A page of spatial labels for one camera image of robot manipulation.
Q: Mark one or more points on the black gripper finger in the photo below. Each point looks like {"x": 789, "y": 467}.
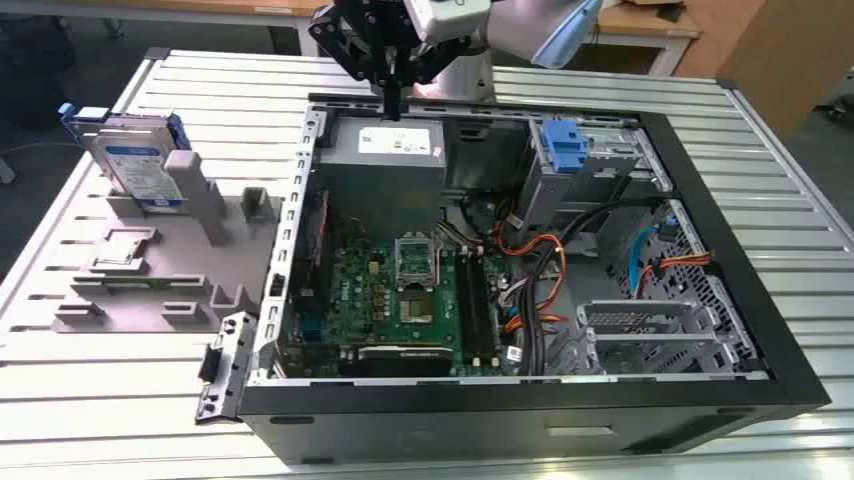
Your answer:
{"x": 430, "y": 65}
{"x": 341, "y": 45}

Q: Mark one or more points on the hard disk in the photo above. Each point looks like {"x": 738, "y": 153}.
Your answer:
{"x": 134, "y": 165}

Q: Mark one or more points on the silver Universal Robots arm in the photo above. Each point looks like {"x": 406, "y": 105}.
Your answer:
{"x": 461, "y": 80}

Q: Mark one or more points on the metal disk bay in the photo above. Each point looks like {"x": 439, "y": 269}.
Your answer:
{"x": 641, "y": 338}

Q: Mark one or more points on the blue drive latch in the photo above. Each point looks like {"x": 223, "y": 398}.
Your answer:
{"x": 566, "y": 145}

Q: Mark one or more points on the grey power supply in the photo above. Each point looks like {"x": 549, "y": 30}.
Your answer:
{"x": 381, "y": 195}

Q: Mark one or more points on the metal optical drive cage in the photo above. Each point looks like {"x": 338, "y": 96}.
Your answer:
{"x": 567, "y": 200}

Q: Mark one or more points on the green motherboard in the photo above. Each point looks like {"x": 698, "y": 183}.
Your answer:
{"x": 354, "y": 280}

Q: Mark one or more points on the black office chair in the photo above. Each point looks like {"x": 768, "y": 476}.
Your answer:
{"x": 34, "y": 75}

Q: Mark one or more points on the black RAM slot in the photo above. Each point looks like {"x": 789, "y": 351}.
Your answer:
{"x": 483, "y": 305}
{"x": 465, "y": 300}

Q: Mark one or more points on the CPU socket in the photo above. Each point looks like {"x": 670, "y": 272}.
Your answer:
{"x": 419, "y": 310}

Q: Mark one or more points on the grey parts rack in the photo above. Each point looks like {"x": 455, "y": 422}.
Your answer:
{"x": 180, "y": 260}

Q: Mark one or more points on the silver CPU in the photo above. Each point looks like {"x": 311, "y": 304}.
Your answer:
{"x": 120, "y": 250}

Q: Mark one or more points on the brown wooden cabinet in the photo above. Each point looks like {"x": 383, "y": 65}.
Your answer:
{"x": 788, "y": 50}

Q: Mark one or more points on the blue VGA port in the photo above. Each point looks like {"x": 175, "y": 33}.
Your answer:
{"x": 312, "y": 330}

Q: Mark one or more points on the green RAM stick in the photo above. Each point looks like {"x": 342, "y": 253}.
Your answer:
{"x": 134, "y": 284}

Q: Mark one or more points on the black graphics card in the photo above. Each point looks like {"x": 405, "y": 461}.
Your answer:
{"x": 401, "y": 360}

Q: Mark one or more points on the chair castor wheels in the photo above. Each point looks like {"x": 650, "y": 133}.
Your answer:
{"x": 842, "y": 100}

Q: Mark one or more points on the black open PC case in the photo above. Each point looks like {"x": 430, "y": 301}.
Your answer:
{"x": 467, "y": 420}

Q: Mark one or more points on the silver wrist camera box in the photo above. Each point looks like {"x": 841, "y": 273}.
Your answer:
{"x": 447, "y": 20}

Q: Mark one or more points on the wooden desk with white frame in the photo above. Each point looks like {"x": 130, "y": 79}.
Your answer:
{"x": 641, "y": 25}
{"x": 200, "y": 10}

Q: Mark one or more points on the grey card retainer bracket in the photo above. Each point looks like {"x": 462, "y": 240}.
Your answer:
{"x": 223, "y": 370}

